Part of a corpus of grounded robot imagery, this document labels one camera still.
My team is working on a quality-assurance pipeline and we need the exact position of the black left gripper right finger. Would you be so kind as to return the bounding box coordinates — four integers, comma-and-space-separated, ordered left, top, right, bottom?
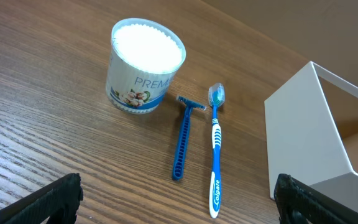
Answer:
273, 174, 358, 224

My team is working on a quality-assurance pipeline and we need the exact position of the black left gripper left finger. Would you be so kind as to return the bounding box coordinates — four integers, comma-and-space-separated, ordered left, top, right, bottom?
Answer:
0, 173, 83, 224

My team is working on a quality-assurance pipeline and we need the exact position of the blue disposable razor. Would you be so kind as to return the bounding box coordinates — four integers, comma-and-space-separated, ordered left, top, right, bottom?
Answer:
172, 95, 206, 181

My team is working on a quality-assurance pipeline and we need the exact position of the blue white toothbrush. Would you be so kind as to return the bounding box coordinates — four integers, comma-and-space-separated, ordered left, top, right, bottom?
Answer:
208, 83, 225, 218

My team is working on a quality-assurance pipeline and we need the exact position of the cotton swab tub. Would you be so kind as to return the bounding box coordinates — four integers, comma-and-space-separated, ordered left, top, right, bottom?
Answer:
106, 18, 186, 114

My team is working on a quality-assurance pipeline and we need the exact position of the white cardboard box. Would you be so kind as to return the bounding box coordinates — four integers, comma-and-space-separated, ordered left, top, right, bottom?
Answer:
264, 62, 358, 213

